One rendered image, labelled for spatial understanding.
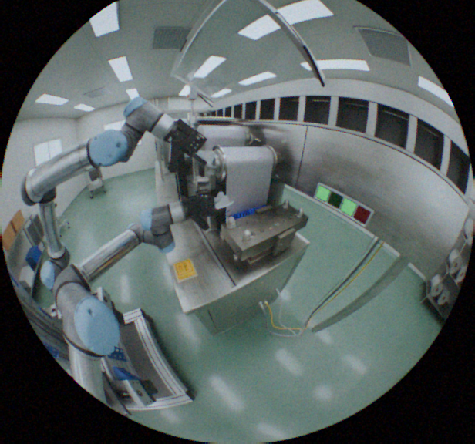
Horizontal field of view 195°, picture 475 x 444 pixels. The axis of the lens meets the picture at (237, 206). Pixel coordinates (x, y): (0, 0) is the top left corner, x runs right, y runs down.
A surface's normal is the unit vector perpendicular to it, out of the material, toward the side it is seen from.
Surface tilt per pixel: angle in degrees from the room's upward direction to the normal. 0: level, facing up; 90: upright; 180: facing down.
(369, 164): 90
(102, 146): 90
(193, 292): 0
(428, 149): 90
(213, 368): 0
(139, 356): 0
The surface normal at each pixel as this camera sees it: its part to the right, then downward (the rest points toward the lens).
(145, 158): 0.52, 0.46
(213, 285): 0.05, -0.85
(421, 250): -0.85, 0.23
